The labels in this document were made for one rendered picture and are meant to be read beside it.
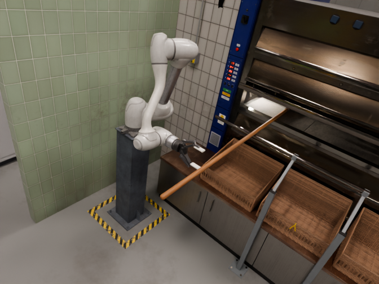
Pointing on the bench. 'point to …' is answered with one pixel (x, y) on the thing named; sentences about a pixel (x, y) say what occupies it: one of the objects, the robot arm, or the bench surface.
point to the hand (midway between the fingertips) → (200, 159)
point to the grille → (214, 138)
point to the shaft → (217, 158)
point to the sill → (313, 140)
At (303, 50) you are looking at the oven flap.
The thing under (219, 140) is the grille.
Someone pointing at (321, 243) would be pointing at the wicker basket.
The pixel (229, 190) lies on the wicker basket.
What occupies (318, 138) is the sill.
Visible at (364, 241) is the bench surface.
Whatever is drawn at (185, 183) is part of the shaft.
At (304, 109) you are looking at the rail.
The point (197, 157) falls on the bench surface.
